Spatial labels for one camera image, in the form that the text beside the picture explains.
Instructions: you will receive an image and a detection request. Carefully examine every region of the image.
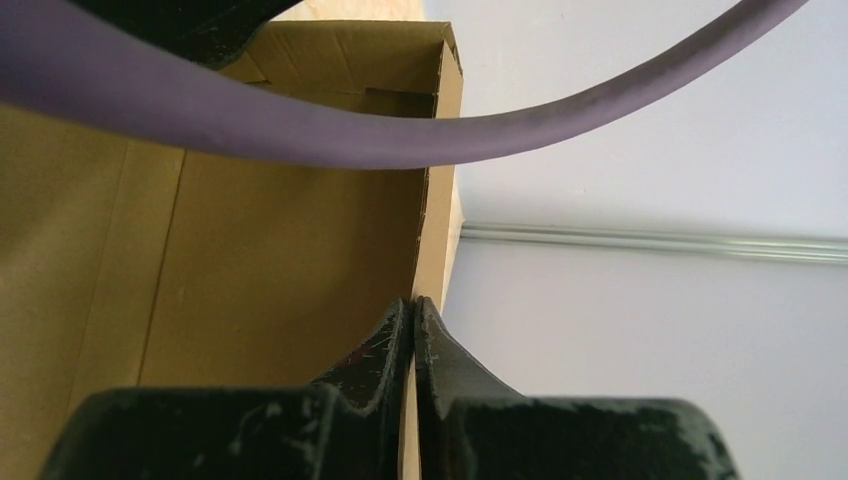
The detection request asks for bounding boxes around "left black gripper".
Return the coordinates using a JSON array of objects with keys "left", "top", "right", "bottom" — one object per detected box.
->
[{"left": 75, "top": 0, "right": 300, "bottom": 70}]

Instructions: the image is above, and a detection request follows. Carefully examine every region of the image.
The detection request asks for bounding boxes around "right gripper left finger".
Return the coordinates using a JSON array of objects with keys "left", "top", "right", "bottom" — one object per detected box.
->
[{"left": 39, "top": 300, "right": 414, "bottom": 479}]

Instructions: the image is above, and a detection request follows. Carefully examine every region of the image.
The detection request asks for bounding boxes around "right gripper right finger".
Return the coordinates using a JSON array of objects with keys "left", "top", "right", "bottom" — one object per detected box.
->
[{"left": 413, "top": 297, "right": 741, "bottom": 479}]

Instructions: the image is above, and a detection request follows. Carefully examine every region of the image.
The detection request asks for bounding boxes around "brown cardboard box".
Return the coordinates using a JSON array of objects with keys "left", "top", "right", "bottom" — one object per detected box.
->
[{"left": 0, "top": 19, "right": 465, "bottom": 480}]

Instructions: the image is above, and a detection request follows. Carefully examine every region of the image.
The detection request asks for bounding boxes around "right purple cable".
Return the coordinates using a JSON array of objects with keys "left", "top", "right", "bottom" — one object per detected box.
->
[{"left": 0, "top": 0, "right": 811, "bottom": 172}]

